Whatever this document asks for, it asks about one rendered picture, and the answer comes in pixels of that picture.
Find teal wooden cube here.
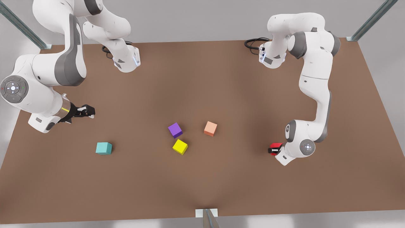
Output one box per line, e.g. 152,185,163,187
96,142,113,155

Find orange wooden cube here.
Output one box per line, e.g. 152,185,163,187
203,121,218,137

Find yellow wooden cube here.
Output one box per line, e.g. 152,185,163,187
172,139,188,155

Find purple wooden cube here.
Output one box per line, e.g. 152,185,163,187
168,122,183,139

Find black cable loop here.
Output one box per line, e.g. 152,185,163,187
244,37,271,55
102,41,133,60

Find silver frame post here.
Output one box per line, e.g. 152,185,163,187
0,2,53,50
346,0,398,42
195,208,220,228

